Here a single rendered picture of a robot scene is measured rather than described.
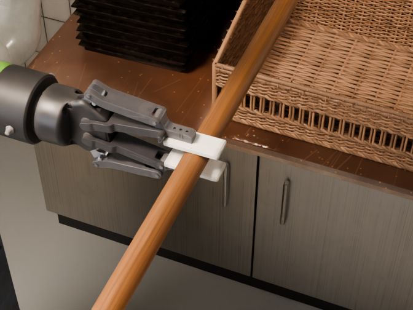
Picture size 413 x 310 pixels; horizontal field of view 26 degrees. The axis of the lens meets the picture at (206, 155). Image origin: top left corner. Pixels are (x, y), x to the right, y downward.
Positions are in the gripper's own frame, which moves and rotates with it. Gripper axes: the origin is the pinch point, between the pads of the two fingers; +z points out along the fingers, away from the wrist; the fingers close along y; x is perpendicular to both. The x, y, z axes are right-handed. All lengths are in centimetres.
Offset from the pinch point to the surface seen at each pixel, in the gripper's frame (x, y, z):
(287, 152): -63, 62, -4
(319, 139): -68, 60, 1
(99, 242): -66, 120, -56
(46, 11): -119, 88, -97
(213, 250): -63, 104, -21
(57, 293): -46, 120, -59
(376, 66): -98, 61, 7
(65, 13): -119, 87, -90
